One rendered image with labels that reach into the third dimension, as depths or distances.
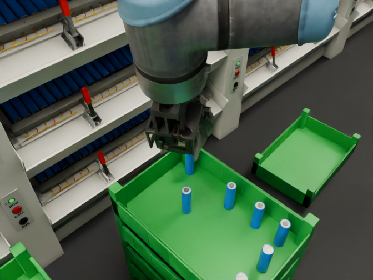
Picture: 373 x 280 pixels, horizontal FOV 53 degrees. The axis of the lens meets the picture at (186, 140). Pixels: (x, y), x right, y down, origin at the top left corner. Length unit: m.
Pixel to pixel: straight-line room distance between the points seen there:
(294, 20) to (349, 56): 1.44
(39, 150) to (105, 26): 0.29
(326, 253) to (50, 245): 0.72
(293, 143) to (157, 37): 0.99
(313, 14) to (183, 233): 0.45
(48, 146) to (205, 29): 0.54
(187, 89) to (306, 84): 1.17
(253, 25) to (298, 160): 0.93
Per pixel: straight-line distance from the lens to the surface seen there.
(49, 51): 0.74
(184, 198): 0.68
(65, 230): 1.10
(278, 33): 0.40
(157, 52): 0.40
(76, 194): 1.00
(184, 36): 0.38
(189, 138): 0.52
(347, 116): 1.50
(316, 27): 0.40
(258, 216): 0.68
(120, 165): 1.03
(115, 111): 0.89
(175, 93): 0.45
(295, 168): 1.25
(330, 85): 1.62
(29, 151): 0.84
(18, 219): 0.90
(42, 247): 1.02
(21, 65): 0.72
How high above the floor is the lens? 0.93
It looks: 46 degrees down
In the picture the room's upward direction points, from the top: straight up
